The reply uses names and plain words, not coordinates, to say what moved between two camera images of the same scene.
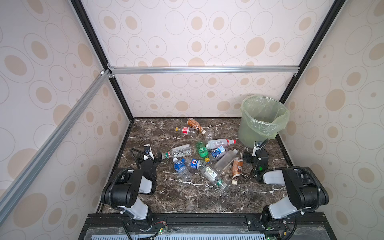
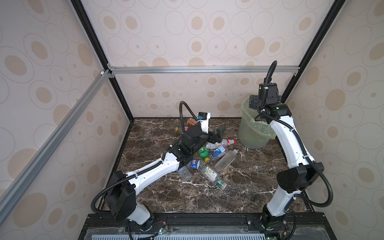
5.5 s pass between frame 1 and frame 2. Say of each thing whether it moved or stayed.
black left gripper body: moved
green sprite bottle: stayed
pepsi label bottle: stayed
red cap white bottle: stayed
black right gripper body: moved
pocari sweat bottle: stayed
